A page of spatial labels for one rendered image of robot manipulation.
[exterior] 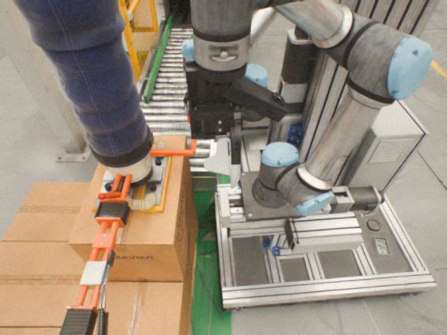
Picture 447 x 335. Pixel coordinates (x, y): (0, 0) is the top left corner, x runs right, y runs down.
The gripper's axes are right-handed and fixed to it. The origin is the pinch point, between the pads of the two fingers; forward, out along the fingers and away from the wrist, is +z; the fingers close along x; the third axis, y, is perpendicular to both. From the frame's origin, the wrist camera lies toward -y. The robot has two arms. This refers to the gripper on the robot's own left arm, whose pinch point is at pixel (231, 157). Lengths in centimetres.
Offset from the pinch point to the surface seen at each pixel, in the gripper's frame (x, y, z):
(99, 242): -6, 41, 43
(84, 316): 15, 40, 42
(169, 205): -29, 21, 58
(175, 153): -45, 18, 44
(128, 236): -15, 36, 58
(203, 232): -65, 10, 152
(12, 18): -158, 121, 31
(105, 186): -36, 47, 53
